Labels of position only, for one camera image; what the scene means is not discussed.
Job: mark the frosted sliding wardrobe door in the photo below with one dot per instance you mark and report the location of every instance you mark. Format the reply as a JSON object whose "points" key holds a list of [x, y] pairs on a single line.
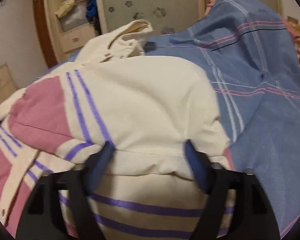
{"points": [[165, 16]]}

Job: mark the wardrobe drawer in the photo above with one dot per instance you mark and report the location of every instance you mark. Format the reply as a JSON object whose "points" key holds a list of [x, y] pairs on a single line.
{"points": [[77, 38]]}

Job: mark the clear storage bin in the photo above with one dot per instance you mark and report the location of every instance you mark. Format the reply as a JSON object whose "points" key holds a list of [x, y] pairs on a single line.
{"points": [[75, 18]]}

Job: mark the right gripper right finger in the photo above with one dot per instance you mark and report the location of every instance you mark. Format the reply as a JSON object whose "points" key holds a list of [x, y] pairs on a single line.
{"points": [[252, 217]]}

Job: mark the cream and pink hooded jacket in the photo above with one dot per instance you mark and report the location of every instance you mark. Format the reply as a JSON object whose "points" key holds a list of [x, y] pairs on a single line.
{"points": [[147, 106]]}

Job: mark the blue plaid bed sheet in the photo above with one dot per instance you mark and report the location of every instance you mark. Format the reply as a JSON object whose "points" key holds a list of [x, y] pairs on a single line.
{"points": [[247, 54]]}

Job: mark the light wood dresser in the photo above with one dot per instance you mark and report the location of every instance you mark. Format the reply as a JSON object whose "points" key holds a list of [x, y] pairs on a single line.
{"points": [[7, 85]]}

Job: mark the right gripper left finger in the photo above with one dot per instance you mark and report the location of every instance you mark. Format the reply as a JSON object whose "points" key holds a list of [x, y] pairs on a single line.
{"points": [[42, 214]]}

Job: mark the blue garment in wardrobe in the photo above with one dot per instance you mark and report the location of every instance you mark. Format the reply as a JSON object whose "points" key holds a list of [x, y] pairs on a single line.
{"points": [[91, 10]]}

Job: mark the brown wooden door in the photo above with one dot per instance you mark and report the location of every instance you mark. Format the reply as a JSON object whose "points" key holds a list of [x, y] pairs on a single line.
{"points": [[43, 33]]}

